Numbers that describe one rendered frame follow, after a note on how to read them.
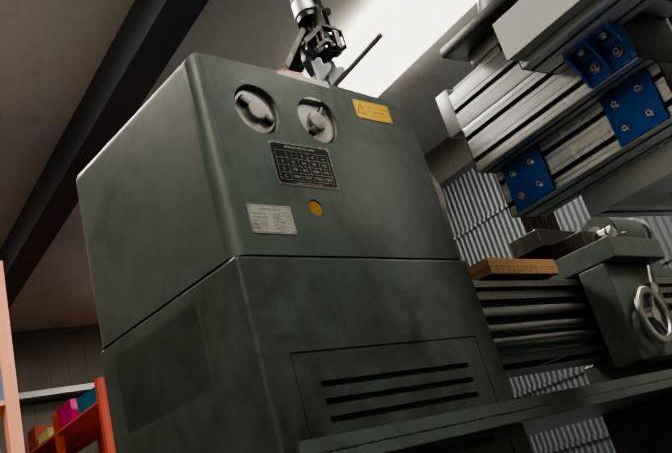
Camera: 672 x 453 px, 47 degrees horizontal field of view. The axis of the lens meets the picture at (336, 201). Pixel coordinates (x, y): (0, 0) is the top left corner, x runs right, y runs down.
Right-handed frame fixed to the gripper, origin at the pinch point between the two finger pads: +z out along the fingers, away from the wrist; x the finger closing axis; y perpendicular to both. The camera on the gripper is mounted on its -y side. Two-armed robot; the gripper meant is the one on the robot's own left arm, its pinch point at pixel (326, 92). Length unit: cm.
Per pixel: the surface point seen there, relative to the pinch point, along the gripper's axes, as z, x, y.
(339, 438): 79, -41, 18
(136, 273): 39, -49, -15
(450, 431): 81, -16, 18
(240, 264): 50, -48, 14
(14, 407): -4, 40, -299
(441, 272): 51, 1, 14
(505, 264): 46, 38, 6
